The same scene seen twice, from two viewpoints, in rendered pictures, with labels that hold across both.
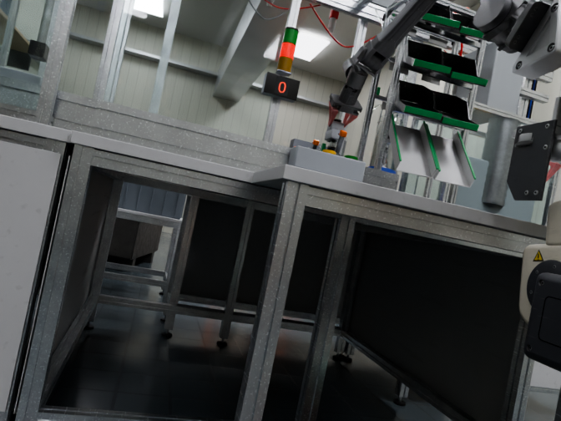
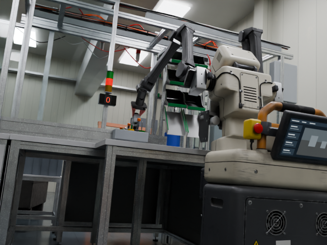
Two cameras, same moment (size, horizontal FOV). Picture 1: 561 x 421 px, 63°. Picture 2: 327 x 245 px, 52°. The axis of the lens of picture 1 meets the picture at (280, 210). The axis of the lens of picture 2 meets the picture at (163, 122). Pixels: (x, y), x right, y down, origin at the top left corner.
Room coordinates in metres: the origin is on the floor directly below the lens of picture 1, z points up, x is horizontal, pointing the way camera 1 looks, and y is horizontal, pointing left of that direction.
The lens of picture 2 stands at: (-0.73, -0.13, 0.69)
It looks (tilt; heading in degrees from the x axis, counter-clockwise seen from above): 9 degrees up; 355
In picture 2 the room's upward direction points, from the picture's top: 5 degrees clockwise
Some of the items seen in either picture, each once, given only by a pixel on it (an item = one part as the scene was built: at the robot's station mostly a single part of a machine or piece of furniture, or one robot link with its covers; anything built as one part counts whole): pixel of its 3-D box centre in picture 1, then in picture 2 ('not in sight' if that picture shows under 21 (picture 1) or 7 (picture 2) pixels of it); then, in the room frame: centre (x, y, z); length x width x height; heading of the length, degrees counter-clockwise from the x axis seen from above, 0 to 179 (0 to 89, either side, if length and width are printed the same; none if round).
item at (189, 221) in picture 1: (344, 284); (163, 202); (3.02, -0.50, 0.43); 2.20 x 0.38 x 0.86; 106
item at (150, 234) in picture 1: (108, 219); (10, 184); (4.79, 1.73, 0.41); 1.19 x 0.98 x 0.82; 6
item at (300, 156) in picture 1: (326, 164); (130, 135); (1.32, -0.10, 0.93); 0.21 x 0.07 x 0.06; 106
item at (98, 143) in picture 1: (284, 198); (117, 155); (1.98, -0.01, 0.85); 1.50 x 1.41 x 0.03; 106
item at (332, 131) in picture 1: (334, 130); (135, 118); (1.56, -0.12, 1.08); 0.08 x 0.04 x 0.07; 16
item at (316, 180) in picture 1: (397, 210); (166, 153); (1.36, -0.34, 0.84); 0.90 x 0.70 x 0.03; 104
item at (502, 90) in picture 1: (485, 126); not in sight; (2.58, -1.04, 1.50); 0.38 x 0.21 x 0.88; 16
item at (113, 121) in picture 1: (257, 157); (97, 135); (1.33, 0.10, 0.91); 0.89 x 0.06 x 0.11; 106
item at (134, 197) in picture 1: (139, 195); (33, 164); (3.36, 1.02, 0.73); 0.62 x 0.42 x 0.23; 106
